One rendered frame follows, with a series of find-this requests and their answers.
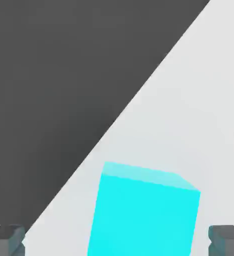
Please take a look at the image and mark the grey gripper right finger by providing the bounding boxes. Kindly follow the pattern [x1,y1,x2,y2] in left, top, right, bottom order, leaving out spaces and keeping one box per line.
[208,224,234,256]

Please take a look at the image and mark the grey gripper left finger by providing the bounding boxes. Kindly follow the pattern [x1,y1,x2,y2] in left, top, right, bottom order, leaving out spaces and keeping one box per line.
[0,224,26,256]

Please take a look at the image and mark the small cyan cube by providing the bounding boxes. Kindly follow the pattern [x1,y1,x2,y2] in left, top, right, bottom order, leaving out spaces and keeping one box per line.
[87,161,201,256]

